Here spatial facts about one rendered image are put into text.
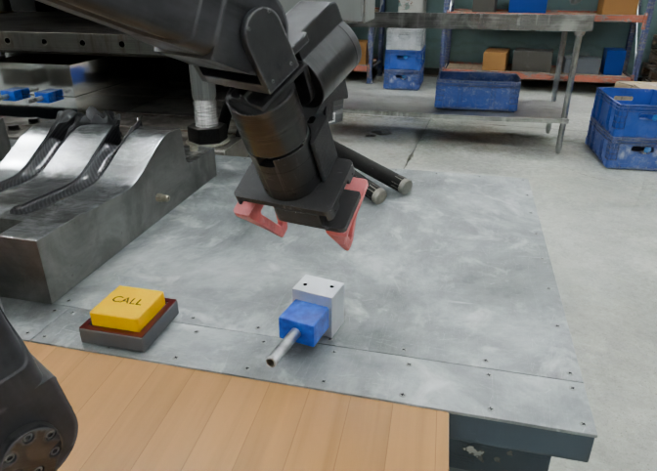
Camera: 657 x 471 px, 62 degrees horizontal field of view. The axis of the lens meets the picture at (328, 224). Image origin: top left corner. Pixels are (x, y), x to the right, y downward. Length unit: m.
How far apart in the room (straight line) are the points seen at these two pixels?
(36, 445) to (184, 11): 0.28
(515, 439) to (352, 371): 0.17
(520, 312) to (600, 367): 1.36
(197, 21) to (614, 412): 1.72
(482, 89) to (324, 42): 3.80
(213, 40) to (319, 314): 0.33
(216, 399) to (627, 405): 1.54
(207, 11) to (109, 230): 0.53
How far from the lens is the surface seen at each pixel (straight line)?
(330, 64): 0.47
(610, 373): 2.05
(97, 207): 0.82
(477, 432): 0.58
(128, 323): 0.65
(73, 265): 0.80
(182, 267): 0.80
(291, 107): 0.44
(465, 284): 0.76
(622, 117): 4.01
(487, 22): 4.01
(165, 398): 0.59
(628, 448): 1.81
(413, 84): 6.31
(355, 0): 1.38
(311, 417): 0.55
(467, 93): 4.26
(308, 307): 0.61
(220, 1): 0.38
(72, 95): 1.67
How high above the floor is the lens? 1.18
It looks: 25 degrees down
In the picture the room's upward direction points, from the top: straight up
